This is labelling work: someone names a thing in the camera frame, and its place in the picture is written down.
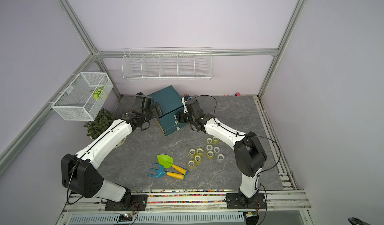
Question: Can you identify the white wire mesh basket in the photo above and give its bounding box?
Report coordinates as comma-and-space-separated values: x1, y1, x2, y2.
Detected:
51, 72, 114, 121

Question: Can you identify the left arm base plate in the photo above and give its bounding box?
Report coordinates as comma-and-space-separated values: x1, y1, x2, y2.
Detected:
105, 194, 148, 212

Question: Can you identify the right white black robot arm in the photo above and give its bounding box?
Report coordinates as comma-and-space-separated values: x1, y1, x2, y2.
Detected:
177, 95, 268, 203

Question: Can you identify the white wire wall shelf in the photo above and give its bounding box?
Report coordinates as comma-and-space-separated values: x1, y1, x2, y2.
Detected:
122, 47, 213, 81

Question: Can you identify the green toy shovel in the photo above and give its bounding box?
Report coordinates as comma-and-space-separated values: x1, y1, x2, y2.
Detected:
157, 154, 188, 175

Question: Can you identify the blue toy rake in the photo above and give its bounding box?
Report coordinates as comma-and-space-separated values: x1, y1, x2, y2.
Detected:
147, 163, 185, 180

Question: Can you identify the potted green plant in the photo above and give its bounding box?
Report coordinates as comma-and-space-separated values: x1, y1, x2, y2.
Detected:
84, 108, 116, 140

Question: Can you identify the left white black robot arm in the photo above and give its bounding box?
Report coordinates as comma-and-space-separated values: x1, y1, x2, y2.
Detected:
61, 93, 162, 206

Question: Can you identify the teal three-drawer cabinet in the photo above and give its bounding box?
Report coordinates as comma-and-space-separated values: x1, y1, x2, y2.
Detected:
149, 86, 188, 137

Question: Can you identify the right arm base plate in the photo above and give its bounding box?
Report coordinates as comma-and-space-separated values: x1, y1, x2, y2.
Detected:
224, 192, 267, 210

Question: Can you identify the green leaf toy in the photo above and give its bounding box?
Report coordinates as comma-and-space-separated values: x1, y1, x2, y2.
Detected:
90, 86, 105, 101

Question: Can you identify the white vented cable duct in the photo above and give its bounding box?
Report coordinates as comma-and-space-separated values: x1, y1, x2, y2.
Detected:
68, 212, 245, 225

